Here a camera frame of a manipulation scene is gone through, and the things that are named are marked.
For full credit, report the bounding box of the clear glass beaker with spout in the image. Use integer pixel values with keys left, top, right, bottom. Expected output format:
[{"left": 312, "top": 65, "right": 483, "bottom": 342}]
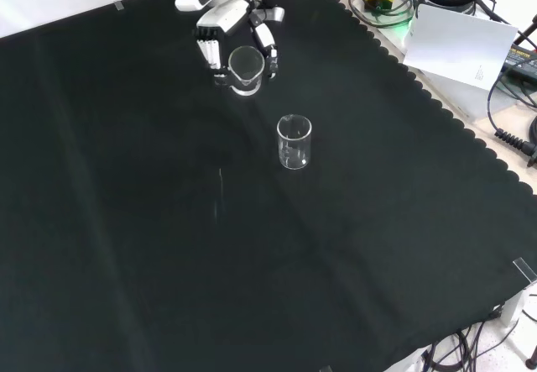
[{"left": 227, "top": 45, "right": 266, "bottom": 97}]

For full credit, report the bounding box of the black scalloped bench cloth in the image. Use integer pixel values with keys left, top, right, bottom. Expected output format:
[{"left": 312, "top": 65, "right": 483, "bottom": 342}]
[{"left": 0, "top": 0, "right": 537, "bottom": 372}]

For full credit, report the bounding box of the black cable with ribbed plug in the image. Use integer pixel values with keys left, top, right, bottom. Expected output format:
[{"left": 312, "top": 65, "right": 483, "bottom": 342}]
[{"left": 486, "top": 55, "right": 537, "bottom": 167}]

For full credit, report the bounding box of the black tripod leg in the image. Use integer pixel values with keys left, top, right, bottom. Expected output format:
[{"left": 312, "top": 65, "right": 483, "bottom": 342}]
[{"left": 514, "top": 14, "right": 537, "bottom": 48}]

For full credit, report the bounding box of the white bench bracket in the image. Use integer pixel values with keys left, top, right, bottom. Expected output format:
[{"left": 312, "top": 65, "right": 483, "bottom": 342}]
[{"left": 501, "top": 290, "right": 530, "bottom": 327}]

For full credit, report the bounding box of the black power supply yellow label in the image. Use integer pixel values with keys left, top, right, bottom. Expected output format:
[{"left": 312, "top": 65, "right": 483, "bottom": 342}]
[{"left": 501, "top": 42, "right": 537, "bottom": 80}]

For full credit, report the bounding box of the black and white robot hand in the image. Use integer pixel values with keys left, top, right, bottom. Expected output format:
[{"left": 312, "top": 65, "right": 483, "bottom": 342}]
[{"left": 175, "top": 0, "right": 286, "bottom": 92}]

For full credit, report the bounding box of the pale white board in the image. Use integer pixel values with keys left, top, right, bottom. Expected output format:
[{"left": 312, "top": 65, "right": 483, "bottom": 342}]
[{"left": 401, "top": 3, "right": 519, "bottom": 92}]

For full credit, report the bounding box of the green cable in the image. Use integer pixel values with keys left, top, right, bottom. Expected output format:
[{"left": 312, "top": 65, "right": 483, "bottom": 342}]
[{"left": 347, "top": 0, "right": 416, "bottom": 27}]

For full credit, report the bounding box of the black floor cable bundle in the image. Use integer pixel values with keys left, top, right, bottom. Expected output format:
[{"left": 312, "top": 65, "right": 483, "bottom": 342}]
[{"left": 421, "top": 319, "right": 537, "bottom": 372}]

